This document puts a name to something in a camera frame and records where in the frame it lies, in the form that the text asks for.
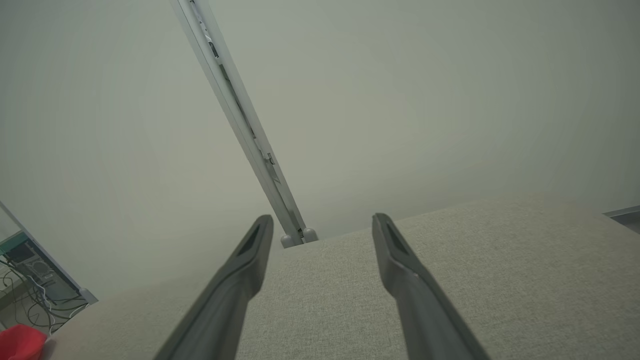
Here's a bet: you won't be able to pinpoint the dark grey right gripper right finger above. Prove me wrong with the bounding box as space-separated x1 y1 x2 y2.
371 213 491 360

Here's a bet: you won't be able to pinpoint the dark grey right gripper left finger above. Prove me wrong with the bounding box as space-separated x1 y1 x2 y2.
154 215 275 360

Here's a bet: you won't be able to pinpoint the grey fabric covered table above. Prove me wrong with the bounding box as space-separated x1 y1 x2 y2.
42 192 640 360

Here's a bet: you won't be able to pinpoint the black computer tower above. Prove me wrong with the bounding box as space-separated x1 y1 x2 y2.
4 239 81 302

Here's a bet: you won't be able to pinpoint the red shorts with white stripe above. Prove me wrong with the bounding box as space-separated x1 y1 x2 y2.
0 323 49 360

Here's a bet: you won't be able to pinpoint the grey slim partition post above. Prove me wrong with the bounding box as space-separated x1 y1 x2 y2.
0 201 99 305

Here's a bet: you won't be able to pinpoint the white floor cable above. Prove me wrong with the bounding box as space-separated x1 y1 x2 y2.
22 274 88 337

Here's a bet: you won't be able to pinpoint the black floor cable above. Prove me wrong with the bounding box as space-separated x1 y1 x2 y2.
0 260 88 331

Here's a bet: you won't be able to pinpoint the grey double partition post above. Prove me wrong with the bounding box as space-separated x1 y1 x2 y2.
169 0 319 249

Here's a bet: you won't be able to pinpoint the grey wall base rail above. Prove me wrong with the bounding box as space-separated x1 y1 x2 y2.
602 205 640 234

